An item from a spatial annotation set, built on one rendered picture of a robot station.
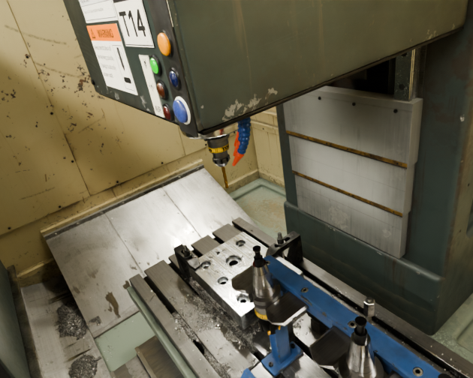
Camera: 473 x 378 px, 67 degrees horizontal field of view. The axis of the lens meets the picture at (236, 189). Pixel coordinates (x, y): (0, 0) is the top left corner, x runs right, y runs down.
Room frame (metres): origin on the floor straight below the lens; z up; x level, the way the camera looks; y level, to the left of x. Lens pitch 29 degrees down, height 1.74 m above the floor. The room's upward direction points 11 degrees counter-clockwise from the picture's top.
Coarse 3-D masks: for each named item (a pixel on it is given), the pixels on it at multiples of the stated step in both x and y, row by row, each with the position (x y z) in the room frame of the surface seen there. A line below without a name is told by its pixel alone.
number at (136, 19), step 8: (128, 8) 0.52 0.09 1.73; (136, 8) 0.50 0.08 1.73; (128, 16) 0.53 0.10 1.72; (136, 16) 0.51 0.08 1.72; (136, 24) 0.51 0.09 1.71; (144, 24) 0.49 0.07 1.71; (136, 32) 0.52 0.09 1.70; (144, 32) 0.50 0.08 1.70; (136, 40) 0.53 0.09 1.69; (144, 40) 0.50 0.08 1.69
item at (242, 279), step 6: (246, 270) 0.57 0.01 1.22; (234, 276) 0.57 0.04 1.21; (240, 276) 0.56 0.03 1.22; (246, 276) 0.56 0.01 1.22; (234, 282) 0.55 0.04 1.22; (240, 282) 0.54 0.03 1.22; (246, 282) 0.54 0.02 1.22; (234, 288) 0.53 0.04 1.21; (240, 288) 0.53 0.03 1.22; (246, 288) 0.52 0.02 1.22
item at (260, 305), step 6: (276, 288) 0.50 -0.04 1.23; (252, 294) 0.50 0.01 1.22; (276, 294) 0.49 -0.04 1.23; (252, 300) 0.50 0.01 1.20; (258, 300) 0.48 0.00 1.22; (264, 300) 0.48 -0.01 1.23; (270, 300) 0.47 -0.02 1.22; (276, 300) 0.48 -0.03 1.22; (258, 306) 0.48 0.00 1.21; (264, 306) 0.48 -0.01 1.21
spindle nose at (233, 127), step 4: (232, 124) 0.74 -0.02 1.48; (236, 124) 0.75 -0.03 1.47; (224, 128) 0.73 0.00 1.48; (228, 128) 0.74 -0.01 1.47; (232, 128) 0.74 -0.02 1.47; (236, 128) 0.75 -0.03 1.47; (184, 132) 0.77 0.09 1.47; (212, 132) 0.73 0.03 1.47; (216, 132) 0.73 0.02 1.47; (220, 132) 0.73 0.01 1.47; (224, 132) 0.73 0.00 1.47; (228, 132) 0.74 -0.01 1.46; (232, 132) 0.74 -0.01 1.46; (188, 136) 0.76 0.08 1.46; (192, 136) 0.75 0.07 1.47; (200, 136) 0.74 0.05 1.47; (204, 136) 0.74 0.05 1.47; (208, 136) 0.73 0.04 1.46; (212, 136) 0.73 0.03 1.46; (216, 136) 0.73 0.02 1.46
